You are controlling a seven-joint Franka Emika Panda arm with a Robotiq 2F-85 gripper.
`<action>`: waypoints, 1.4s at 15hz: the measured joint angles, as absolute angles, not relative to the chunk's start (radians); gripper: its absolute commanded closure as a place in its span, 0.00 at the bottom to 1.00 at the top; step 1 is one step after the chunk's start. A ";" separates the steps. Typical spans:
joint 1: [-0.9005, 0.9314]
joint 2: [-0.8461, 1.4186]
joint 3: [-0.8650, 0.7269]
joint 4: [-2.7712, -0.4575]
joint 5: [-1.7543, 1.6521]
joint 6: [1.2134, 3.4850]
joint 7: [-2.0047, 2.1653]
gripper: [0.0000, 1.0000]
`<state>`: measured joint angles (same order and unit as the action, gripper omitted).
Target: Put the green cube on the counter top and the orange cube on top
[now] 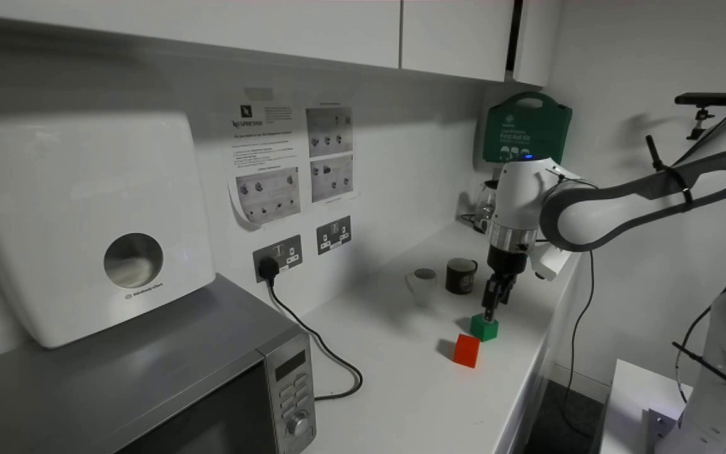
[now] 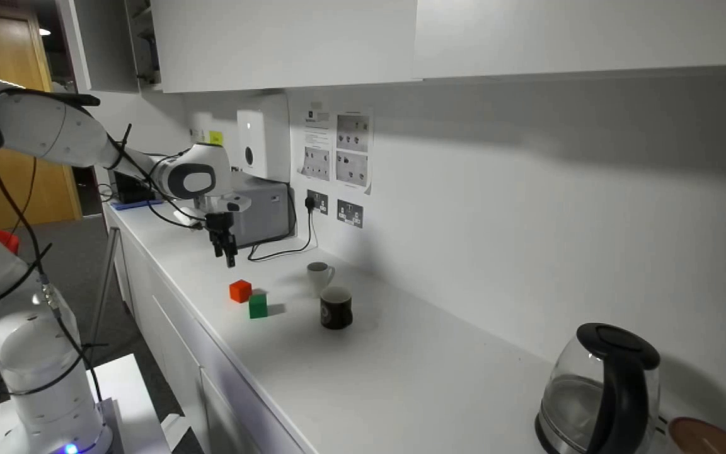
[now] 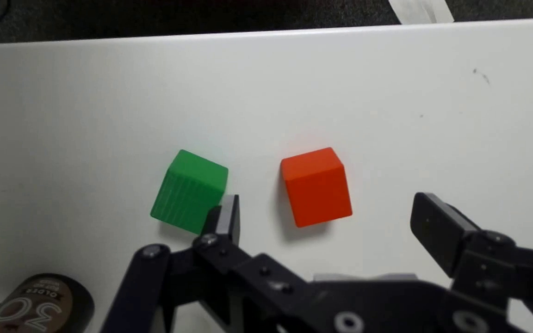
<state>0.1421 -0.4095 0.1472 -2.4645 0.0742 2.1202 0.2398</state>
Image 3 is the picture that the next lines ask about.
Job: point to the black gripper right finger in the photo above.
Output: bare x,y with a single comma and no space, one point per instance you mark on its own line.
444,234

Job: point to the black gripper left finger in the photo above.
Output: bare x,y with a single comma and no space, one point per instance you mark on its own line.
217,260

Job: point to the green cube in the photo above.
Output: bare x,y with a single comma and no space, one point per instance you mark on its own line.
185,188

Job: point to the orange cube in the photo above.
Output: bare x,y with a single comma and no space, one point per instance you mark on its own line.
315,188

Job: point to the black mug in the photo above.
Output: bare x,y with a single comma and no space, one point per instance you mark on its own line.
37,308

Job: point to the white paper tag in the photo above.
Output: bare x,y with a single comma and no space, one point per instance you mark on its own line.
420,10

